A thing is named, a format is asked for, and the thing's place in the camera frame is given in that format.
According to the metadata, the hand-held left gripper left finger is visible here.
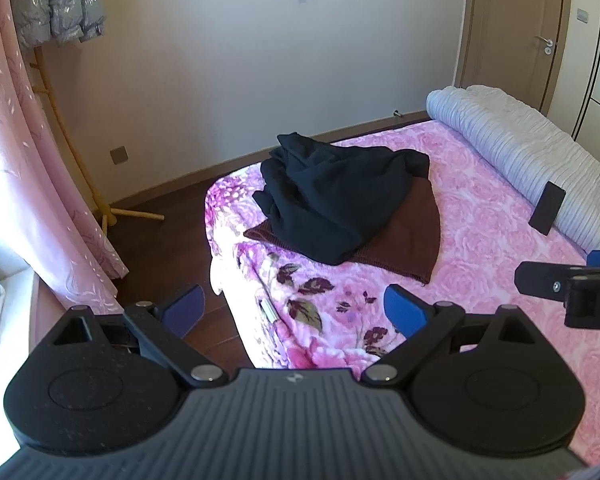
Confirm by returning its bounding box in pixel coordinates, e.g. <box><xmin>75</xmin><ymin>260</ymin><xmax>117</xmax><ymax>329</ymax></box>
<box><xmin>52</xmin><ymin>284</ymin><xmax>229</xmax><ymax>388</ymax></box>

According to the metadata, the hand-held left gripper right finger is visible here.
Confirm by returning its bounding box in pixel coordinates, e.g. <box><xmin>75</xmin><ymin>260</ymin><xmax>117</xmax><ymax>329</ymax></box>
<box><xmin>361</xmin><ymin>284</ymin><xmax>536</xmax><ymax>388</ymax></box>

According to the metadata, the brown knitted garment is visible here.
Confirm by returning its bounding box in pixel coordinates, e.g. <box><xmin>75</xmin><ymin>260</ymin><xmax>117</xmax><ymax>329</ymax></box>
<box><xmin>243</xmin><ymin>177</ymin><xmax>442</xmax><ymax>285</ymax></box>

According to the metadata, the black garment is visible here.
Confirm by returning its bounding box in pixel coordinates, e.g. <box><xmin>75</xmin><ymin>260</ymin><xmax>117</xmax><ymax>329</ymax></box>
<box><xmin>254</xmin><ymin>132</ymin><xmax>431</xmax><ymax>266</ymax></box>

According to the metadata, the pink floral blanket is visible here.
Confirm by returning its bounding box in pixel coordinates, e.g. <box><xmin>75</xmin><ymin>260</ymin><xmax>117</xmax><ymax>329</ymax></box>
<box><xmin>203</xmin><ymin>119</ymin><xmax>600</xmax><ymax>466</ymax></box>

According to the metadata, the white striped rolled quilt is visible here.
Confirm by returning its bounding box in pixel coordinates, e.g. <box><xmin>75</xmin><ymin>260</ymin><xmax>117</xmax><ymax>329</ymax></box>
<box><xmin>425</xmin><ymin>85</ymin><xmax>600</xmax><ymax>254</ymax></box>

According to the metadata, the wooden coat rack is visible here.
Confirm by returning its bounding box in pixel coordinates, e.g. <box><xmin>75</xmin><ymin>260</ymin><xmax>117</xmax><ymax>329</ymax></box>
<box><xmin>27</xmin><ymin>42</ymin><xmax>166</xmax><ymax>234</ymax></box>

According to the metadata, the pink curtain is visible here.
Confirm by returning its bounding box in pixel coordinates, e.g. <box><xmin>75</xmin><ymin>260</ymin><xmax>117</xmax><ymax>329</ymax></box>
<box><xmin>0</xmin><ymin>0</ymin><xmax>130</xmax><ymax>317</ymax></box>

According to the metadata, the brown wooden door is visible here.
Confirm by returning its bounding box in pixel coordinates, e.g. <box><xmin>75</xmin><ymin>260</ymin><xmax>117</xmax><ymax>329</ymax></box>
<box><xmin>454</xmin><ymin>0</ymin><xmax>576</xmax><ymax>114</ymax></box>

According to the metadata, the silver puffer jacket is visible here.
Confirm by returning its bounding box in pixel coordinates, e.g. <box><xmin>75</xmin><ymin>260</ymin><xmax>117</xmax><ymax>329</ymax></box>
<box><xmin>5</xmin><ymin>0</ymin><xmax>106</xmax><ymax>49</ymax></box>

